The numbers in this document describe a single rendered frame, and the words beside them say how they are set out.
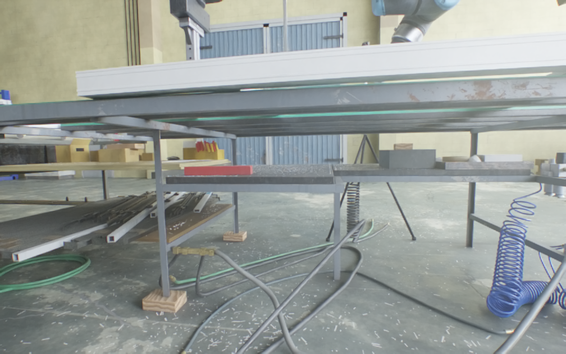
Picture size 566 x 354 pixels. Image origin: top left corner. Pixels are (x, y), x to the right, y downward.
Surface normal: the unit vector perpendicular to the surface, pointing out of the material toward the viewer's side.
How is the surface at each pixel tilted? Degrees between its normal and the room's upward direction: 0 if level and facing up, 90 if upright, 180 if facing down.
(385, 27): 90
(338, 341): 0
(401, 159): 90
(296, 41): 90
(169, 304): 90
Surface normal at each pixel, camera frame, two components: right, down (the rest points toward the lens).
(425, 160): -0.15, 0.09
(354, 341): -0.02, -1.00
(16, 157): 0.99, 0.03
